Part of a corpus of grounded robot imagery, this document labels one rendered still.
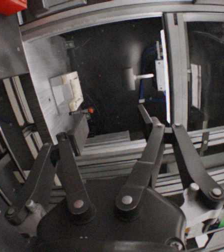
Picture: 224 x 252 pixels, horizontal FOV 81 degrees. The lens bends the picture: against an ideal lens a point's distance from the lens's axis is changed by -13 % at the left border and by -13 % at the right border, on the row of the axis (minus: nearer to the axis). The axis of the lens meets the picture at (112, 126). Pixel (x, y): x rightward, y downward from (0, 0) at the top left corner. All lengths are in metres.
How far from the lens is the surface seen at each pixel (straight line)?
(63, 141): 0.17
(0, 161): 0.46
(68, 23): 0.43
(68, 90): 0.62
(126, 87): 0.59
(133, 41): 0.84
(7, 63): 0.39
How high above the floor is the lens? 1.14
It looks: 5 degrees down
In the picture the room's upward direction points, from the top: 81 degrees clockwise
